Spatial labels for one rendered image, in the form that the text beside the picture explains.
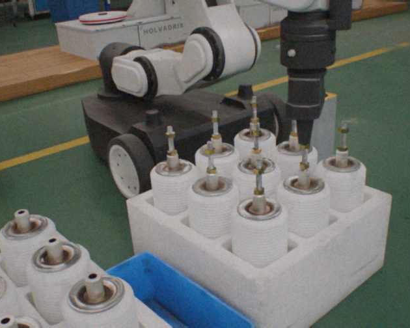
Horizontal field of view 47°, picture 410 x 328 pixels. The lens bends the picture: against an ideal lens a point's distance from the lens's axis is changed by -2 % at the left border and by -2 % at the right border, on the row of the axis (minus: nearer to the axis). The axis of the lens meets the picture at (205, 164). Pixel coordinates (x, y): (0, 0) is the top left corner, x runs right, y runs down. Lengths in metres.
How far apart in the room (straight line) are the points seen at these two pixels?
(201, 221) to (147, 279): 0.19
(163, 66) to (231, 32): 0.29
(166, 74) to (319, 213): 0.76
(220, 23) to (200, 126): 0.30
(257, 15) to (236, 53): 2.39
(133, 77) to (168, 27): 1.61
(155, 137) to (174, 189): 0.37
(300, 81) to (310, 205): 0.22
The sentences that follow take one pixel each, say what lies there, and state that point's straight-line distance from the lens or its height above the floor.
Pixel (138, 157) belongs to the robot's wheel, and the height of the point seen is 0.17.
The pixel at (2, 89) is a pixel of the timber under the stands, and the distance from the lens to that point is 2.64.
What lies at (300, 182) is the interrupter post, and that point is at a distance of 0.87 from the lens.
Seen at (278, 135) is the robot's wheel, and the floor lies 0.08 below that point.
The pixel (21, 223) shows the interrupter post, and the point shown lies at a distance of 0.83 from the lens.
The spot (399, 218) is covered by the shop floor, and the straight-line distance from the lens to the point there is 1.30.
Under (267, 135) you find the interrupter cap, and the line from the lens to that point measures 1.10.
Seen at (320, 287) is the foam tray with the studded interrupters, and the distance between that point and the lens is 0.91.
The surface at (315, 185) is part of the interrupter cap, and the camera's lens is 0.88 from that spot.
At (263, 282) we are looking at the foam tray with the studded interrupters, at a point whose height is 0.18.
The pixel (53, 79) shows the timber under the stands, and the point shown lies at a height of 0.06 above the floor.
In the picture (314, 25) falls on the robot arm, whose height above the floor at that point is 0.54.
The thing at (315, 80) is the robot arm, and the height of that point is 0.46.
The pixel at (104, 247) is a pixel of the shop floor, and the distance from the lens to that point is 1.20.
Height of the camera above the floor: 0.66
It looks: 25 degrees down
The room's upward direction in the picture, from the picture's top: 4 degrees counter-clockwise
